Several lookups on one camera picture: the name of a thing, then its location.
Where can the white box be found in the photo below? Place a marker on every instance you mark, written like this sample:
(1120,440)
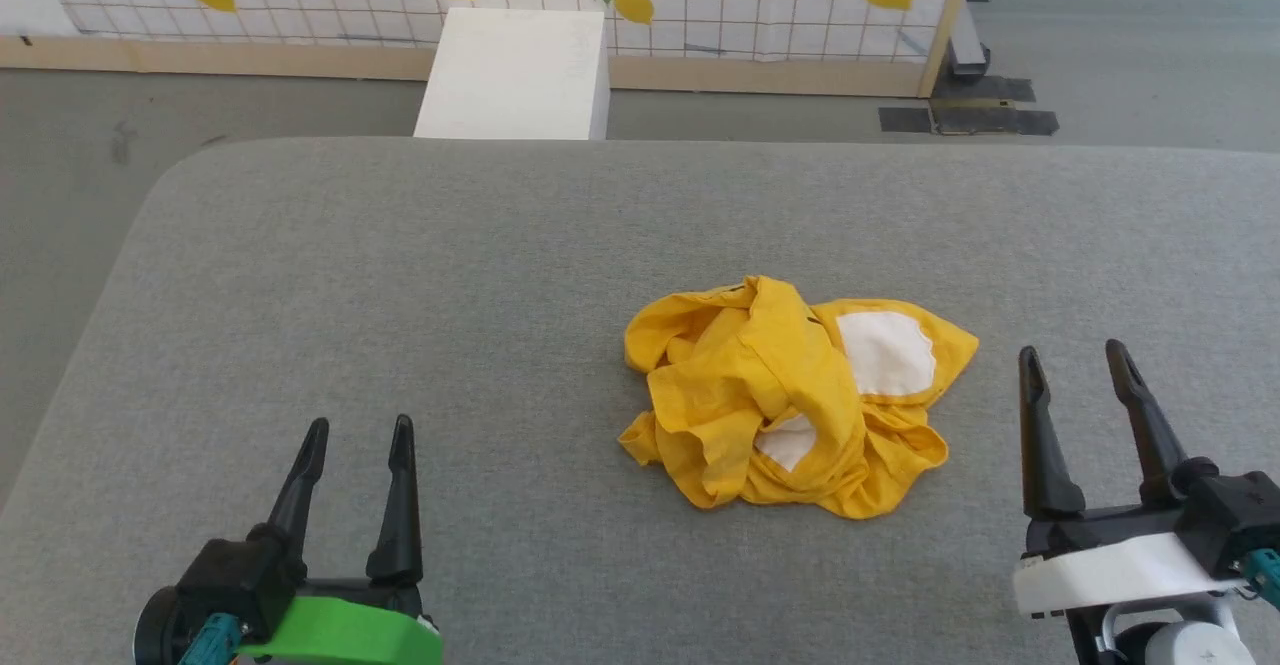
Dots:
(515,75)

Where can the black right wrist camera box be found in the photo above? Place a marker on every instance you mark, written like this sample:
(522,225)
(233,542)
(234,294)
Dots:
(1235,515)

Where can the grey fabric sofa surface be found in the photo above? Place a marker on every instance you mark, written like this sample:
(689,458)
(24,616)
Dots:
(400,325)

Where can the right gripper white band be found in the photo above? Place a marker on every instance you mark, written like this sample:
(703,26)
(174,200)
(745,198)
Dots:
(1110,565)

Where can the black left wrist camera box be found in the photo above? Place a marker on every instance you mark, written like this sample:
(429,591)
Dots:
(235,580)

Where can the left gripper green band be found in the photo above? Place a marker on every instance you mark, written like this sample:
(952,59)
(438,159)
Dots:
(350,635)

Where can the yellow tiger face garment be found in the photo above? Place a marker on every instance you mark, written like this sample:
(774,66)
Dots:
(760,395)

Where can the grey metal stand foot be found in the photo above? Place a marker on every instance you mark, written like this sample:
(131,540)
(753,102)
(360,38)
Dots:
(968,45)

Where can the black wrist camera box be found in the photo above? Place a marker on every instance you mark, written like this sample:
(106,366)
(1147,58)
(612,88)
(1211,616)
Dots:
(235,580)
(1235,515)

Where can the black floor tape patches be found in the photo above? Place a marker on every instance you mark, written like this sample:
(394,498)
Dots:
(990,120)

